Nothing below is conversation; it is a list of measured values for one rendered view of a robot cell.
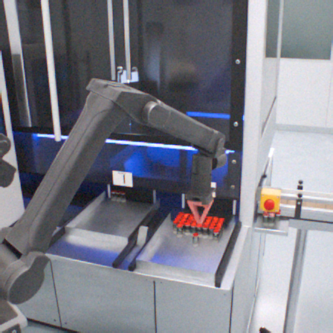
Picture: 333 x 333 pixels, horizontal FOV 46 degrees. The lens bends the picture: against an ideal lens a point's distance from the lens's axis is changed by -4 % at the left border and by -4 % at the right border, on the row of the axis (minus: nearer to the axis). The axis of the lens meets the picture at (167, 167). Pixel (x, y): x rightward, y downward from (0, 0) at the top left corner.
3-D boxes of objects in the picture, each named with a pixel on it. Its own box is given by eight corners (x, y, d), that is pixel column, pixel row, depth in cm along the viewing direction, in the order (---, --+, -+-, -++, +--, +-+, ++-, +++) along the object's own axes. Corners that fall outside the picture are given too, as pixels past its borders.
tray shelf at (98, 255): (95, 200, 183) (95, 196, 182) (251, 221, 162) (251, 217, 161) (34, 255, 141) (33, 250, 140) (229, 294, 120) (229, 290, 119)
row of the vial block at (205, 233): (174, 230, 153) (173, 219, 151) (220, 237, 147) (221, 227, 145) (172, 233, 151) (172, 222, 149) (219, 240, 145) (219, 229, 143)
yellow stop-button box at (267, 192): (261, 202, 156) (262, 185, 153) (279, 204, 154) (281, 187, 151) (259, 210, 149) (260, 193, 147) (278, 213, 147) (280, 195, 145)
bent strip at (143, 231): (140, 239, 147) (140, 225, 145) (148, 240, 146) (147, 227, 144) (125, 259, 135) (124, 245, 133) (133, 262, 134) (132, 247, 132)
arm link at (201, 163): (188, 152, 113) (206, 154, 110) (201, 148, 119) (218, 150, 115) (187, 175, 115) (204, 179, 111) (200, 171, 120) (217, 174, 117)
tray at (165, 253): (169, 221, 160) (169, 212, 159) (235, 230, 152) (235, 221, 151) (136, 267, 130) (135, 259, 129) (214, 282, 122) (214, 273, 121)
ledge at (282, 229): (258, 215, 166) (259, 211, 166) (289, 219, 163) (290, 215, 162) (253, 232, 154) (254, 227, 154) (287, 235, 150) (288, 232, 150)
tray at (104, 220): (105, 197, 181) (104, 190, 179) (160, 205, 173) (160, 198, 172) (65, 234, 151) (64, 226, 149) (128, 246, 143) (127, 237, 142)
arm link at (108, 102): (94, 56, 72) (134, 72, 67) (128, 90, 84) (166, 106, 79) (-34, 273, 69) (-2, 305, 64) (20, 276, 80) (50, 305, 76)
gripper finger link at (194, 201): (214, 219, 122) (215, 189, 120) (209, 227, 115) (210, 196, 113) (192, 217, 124) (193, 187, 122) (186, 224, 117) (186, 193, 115)
